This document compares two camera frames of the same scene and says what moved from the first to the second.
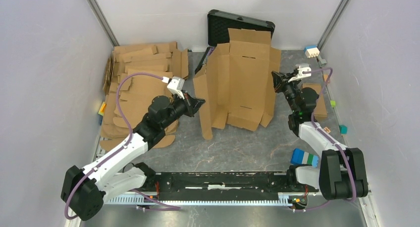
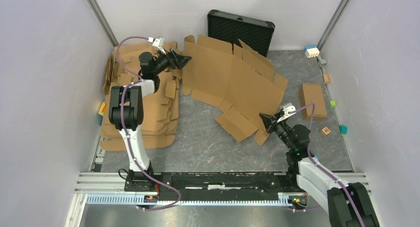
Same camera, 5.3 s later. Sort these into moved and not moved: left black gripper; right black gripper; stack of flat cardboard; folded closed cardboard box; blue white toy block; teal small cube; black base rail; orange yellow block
Moved: right black gripper; left black gripper
Not moved: folded closed cardboard box; orange yellow block; teal small cube; blue white toy block; black base rail; stack of flat cardboard
